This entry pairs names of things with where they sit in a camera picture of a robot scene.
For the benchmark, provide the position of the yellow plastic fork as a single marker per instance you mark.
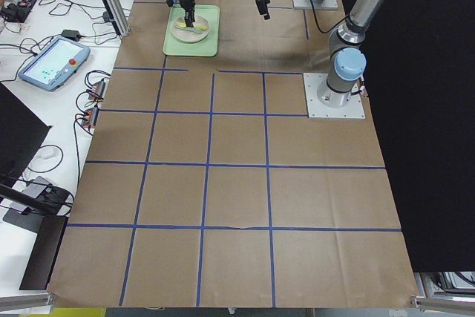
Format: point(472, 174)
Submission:
point(180, 25)

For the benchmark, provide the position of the white round plate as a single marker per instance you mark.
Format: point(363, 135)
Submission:
point(188, 37)

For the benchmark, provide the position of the light green plastic spoon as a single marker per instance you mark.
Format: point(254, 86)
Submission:
point(195, 30)

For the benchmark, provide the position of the green plastic tray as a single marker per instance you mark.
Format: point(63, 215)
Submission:
point(204, 48)

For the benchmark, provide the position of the black power adapter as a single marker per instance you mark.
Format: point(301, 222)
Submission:
point(73, 35)

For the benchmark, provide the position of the near teach pendant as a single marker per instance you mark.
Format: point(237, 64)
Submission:
point(55, 64)

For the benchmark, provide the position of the brown paper table cover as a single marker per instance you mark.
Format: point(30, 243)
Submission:
point(207, 184)

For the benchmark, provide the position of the black monitor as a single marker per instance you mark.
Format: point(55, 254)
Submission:
point(22, 134)

